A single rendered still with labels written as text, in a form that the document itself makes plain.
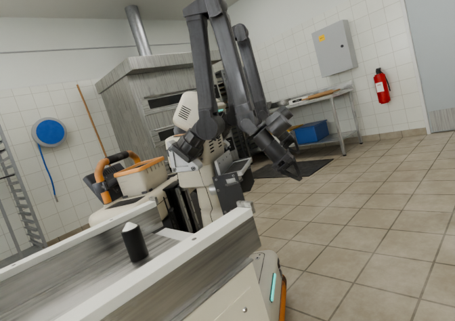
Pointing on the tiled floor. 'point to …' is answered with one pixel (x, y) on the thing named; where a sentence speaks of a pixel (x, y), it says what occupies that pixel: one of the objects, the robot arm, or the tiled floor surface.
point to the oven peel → (91, 120)
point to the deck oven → (151, 101)
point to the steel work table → (333, 116)
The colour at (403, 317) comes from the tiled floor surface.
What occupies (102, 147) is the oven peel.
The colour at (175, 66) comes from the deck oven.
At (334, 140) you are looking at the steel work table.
